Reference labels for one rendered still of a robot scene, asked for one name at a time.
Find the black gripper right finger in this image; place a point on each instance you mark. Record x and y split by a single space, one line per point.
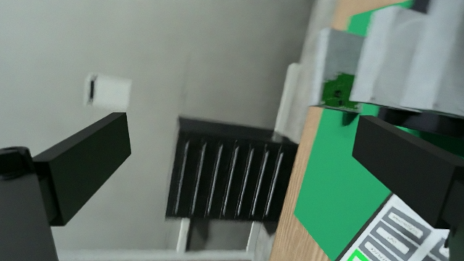
427 178

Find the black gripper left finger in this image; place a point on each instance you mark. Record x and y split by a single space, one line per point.
47 190

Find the black-framed status display screen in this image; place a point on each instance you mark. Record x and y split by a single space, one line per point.
394 232

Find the black box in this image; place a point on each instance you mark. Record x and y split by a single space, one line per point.
422 120

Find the green mat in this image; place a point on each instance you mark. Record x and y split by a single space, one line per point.
337 194

